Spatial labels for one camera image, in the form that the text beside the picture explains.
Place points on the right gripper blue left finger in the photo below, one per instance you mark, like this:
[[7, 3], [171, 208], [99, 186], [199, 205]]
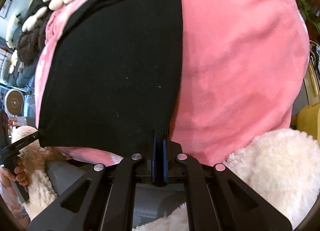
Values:
[[155, 159]]

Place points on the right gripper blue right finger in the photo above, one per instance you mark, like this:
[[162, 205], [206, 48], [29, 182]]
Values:
[[164, 157]]

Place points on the black small garment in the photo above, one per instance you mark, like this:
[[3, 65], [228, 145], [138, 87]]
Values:
[[114, 77]]

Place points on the person left hand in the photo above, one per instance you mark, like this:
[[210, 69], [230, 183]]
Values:
[[18, 174]]

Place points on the cream fluffy sleeve left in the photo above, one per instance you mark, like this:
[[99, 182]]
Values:
[[40, 189]]

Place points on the cream fluffy sleeve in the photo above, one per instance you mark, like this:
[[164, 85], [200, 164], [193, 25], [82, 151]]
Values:
[[282, 166], [40, 189]]

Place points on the round fan device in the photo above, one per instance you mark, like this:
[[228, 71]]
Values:
[[14, 103]]

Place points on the brown knitted pillow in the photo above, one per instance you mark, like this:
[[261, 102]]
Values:
[[31, 44]]

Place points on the cream fluffy sleeve right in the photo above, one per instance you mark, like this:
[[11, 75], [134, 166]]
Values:
[[282, 166]]

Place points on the pink butterfly bed blanket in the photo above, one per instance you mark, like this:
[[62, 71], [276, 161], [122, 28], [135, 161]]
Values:
[[243, 64]]

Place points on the yellow upholstered stool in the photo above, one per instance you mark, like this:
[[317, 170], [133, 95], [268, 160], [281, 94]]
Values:
[[307, 120]]

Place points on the framed wall picture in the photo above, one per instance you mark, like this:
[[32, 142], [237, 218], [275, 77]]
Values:
[[5, 8]]

